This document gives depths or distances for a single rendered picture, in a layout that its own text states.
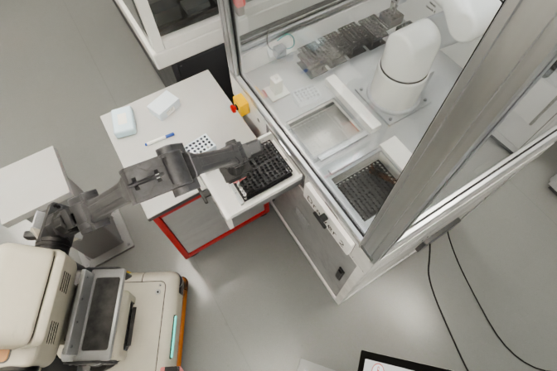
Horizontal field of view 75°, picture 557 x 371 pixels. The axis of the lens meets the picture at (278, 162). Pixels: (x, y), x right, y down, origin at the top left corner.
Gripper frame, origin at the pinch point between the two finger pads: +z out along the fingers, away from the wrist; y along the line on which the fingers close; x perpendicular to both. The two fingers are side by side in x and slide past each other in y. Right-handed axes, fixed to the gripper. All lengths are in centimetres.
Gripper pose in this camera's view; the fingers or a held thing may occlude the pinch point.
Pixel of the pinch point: (237, 180)
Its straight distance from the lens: 137.9
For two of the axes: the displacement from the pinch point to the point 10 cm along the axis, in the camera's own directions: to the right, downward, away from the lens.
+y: -8.7, 4.1, -2.6
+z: -0.2, 5.0, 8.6
